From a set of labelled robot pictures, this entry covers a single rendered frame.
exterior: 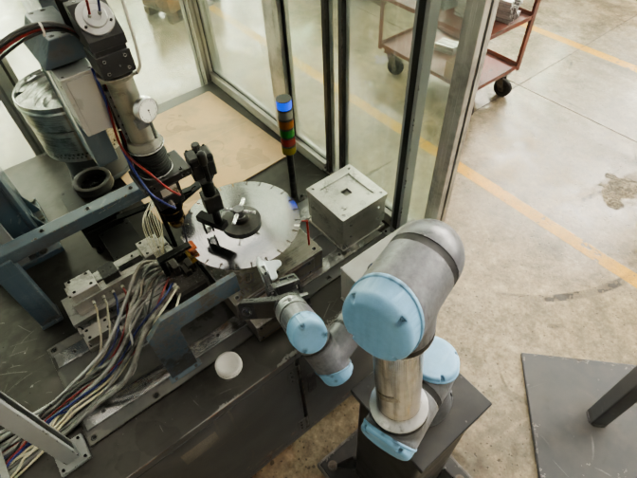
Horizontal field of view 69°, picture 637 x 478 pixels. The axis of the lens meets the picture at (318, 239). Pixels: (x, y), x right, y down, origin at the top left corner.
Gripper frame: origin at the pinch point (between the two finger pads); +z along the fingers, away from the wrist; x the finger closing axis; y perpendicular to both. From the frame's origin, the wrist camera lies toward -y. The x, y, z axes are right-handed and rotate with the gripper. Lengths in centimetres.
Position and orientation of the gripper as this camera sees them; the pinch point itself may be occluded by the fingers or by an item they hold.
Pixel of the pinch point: (263, 284)
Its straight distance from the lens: 125.0
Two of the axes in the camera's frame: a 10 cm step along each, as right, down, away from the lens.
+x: -2.3, -9.2, -3.2
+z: -3.2, -2.4, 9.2
